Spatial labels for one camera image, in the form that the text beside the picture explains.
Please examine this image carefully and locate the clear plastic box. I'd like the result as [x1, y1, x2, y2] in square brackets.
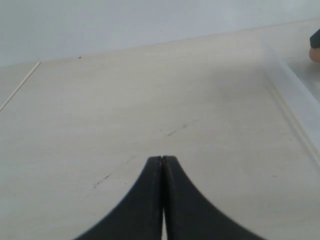
[261, 39, 320, 154]

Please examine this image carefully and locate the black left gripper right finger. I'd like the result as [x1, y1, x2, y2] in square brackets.
[162, 156, 262, 240]

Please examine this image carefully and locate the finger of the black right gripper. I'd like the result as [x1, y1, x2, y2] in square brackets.
[309, 29, 320, 49]

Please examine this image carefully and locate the brown egg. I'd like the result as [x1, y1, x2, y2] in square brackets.
[309, 48, 320, 63]

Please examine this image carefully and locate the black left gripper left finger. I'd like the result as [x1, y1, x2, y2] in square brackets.
[77, 156, 163, 240]

